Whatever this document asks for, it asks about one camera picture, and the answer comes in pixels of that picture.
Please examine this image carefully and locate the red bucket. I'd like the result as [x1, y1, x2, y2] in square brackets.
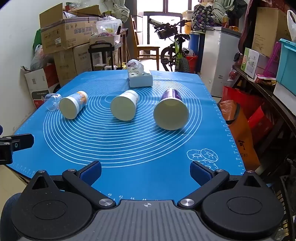
[186, 55, 199, 73]

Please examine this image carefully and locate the large open cardboard box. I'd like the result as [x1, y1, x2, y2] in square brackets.
[39, 5, 102, 55]

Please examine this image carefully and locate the orange and blue paper cup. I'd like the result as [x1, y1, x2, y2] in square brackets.
[59, 91, 89, 120]

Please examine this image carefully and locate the clear glass cup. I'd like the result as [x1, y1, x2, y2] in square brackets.
[45, 93, 62, 112]

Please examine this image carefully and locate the red paper bag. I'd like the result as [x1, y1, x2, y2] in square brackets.
[222, 86, 273, 144]

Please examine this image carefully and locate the white plastic bag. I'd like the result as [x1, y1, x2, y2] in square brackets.
[30, 44, 55, 71]

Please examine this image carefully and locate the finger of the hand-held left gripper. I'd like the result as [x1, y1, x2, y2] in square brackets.
[0, 133, 35, 165]

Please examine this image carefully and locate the pink wire rack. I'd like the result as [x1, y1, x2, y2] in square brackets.
[264, 42, 281, 78]

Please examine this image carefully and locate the white tissue box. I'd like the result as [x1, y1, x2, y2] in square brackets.
[127, 59, 153, 88]

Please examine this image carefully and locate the white and yellow paper cup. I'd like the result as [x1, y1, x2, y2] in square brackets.
[110, 90, 139, 121]

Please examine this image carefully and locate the green and black bicycle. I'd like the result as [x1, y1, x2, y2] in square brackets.
[148, 19, 197, 73]

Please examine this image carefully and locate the pile of clothes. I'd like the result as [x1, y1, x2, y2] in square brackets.
[210, 0, 248, 26]

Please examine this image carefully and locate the white and red carton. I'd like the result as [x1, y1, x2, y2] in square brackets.
[24, 64, 61, 109]

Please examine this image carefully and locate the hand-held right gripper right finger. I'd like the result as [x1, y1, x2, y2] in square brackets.
[178, 161, 267, 210]

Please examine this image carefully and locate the green and white carton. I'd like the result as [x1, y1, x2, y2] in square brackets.
[240, 47, 270, 79]

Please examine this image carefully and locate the white chest freezer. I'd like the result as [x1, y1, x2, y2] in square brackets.
[200, 27, 242, 98]

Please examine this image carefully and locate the black plastic crate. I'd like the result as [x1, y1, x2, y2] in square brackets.
[277, 160, 296, 232]

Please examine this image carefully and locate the clear bag of goods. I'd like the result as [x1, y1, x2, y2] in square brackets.
[96, 19, 122, 45]

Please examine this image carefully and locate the blue water barrel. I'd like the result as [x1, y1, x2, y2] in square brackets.
[190, 32, 206, 56]

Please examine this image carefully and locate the blue silicone baking mat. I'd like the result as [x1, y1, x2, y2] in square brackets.
[6, 70, 249, 202]

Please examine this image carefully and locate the purple floral bag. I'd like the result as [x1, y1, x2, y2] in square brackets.
[192, 3, 222, 32]

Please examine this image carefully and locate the black utility cart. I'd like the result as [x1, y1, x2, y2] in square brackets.
[88, 40, 123, 71]

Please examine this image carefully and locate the stacked brown cardboard box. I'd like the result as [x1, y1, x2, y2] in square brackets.
[54, 43, 93, 86]

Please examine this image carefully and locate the orange paper bag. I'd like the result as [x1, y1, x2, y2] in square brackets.
[218, 100, 260, 171]

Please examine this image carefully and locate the dark wooden shelf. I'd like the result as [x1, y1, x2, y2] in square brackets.
[232, 65, 296, 151]

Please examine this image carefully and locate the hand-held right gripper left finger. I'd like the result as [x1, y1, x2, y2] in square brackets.
[28, 160, 116, 210]

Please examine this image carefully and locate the wooden chair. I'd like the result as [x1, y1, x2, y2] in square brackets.
[131, 15, 160, 70]

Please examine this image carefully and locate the purple paper cup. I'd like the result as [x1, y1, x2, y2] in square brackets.
[153, 88, 189, 131]

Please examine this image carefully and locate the tall brown cardboard box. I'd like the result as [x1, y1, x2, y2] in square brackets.
[252, 7, 294, 57]

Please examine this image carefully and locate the teal storage box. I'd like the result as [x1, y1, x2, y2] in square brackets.
[276, 38, 296, 87]

